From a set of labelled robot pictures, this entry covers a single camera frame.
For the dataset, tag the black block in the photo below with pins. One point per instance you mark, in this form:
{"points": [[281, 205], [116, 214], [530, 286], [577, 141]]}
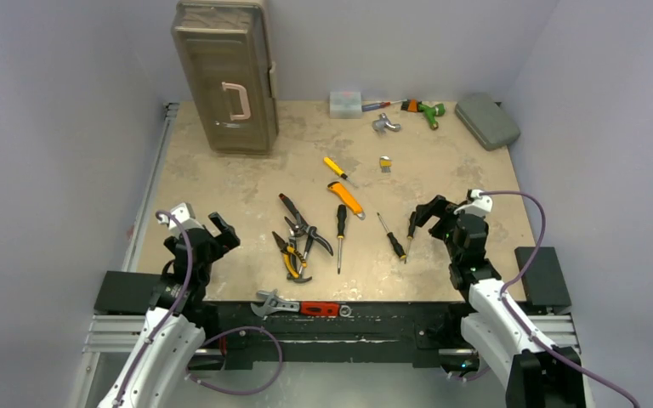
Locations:
{"points": [[125, 293], [544, 285]]}

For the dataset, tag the black right side block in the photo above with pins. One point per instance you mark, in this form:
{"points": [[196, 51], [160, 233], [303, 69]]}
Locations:
{"points": [[544, 285]]}

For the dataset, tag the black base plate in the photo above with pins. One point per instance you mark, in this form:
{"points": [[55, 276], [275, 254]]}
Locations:
{"points": [[421, 334]]}

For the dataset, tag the yellow black pliers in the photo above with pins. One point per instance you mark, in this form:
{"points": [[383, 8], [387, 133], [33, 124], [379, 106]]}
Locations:
{"points": [[282, 245]]}

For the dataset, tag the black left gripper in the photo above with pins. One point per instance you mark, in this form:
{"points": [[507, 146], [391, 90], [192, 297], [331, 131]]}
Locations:
{"points": [[228, 240]]}

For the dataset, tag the black left side block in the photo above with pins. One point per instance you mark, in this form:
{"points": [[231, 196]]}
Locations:
{"points": [[125, 293]]}

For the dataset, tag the beige translucent plastic toolbox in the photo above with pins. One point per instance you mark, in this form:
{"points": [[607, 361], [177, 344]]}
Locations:
{"points": [[224, 49]]}

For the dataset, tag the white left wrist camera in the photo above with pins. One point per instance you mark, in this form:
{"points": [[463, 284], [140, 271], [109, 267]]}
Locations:
{"points": [[186, 216]]}

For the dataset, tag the black long screwdriver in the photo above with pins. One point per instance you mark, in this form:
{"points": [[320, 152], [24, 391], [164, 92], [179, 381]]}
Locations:
{"points": [[341, 223]]}

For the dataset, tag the yellow handled screwdriver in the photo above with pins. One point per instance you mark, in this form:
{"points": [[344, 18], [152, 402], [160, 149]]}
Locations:
{"points": [[338, 170]]}

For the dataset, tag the silver metal socket fitting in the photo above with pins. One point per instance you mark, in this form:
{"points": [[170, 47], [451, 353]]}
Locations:
{"points": [[383, 124]]}

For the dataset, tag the red handled adjustable wrench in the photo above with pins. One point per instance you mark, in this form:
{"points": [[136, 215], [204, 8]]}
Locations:
{"points": [[271, 303]]}

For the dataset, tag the red blue small screwdriver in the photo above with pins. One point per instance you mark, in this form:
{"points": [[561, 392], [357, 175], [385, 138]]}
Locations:
{"points": [[379, 105]]}

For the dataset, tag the clear small parts box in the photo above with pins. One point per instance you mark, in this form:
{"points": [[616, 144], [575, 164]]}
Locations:
{"points": [[345, 105]]}

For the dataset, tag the small black hammer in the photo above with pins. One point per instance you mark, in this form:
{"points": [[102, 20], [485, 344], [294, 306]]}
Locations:
{"points": [[295, 263]]}

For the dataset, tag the grey plastic case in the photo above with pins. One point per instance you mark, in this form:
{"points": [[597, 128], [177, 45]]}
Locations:
{"points": [[491, 126]]}

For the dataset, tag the orange utility knife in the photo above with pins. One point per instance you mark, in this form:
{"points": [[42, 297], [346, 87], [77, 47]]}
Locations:
{"points": [[347, 199]]}

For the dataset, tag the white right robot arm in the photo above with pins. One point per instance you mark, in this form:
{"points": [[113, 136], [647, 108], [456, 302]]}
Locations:
{"points": [[533, 369]]}

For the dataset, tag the black thin screwdriver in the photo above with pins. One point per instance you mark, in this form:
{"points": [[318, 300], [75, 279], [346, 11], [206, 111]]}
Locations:
{"points": [[410, 233]]}

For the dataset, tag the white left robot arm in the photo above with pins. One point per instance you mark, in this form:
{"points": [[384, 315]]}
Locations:
{"points": [[177, 319]]}

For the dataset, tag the green orange hose nozzle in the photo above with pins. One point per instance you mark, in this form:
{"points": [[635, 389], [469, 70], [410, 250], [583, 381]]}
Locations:
{"points": [[430, 113]]}

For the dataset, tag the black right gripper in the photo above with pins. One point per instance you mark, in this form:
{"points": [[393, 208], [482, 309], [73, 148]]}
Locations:
{"points": [[441, 217]]}

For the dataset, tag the black yellow short screwdriver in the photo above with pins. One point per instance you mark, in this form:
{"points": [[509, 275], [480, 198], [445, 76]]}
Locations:
{"points": [[396, 246]]}

